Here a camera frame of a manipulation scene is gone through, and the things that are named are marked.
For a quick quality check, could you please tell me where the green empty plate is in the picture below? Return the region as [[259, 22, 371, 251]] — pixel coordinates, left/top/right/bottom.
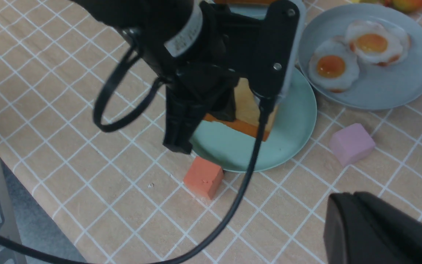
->
[[190, 69, 318, 173]]

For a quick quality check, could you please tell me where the orange cube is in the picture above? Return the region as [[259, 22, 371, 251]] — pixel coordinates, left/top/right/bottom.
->
[[183, 157, 224, 199]]

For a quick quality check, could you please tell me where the pink cube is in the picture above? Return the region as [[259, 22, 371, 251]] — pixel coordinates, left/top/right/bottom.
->
[[329, 123, 376, 167]]

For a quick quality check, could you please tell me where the red yellow apple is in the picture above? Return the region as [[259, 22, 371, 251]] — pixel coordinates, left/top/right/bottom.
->
[[380, 0, 422, 14]]

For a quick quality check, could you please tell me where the toast slice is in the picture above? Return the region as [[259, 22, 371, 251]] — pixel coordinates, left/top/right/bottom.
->
[[204, 78, 260, 138]]

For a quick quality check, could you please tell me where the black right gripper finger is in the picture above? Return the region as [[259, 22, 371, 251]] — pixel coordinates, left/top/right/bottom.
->
[[323, 192, 422, 264]]

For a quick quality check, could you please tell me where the fried egg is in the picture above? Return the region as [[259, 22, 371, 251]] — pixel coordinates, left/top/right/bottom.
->
[[308, 36, 360, 93], [345, 20, 411, 67]]

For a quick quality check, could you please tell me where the checkered tablecloth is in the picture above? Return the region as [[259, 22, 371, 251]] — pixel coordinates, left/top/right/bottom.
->
[[0, 0, 422, 264]]

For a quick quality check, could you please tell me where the black cable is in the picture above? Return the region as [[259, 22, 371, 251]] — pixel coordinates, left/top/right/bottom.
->
[[0, 44, 274, 264]]

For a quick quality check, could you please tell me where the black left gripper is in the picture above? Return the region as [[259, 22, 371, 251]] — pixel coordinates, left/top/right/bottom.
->
[[75, 0, 300, 154]]

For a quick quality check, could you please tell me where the blue plate with eggs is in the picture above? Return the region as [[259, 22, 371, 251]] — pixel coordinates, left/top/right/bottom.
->
[[298, 3, 422, 111]]

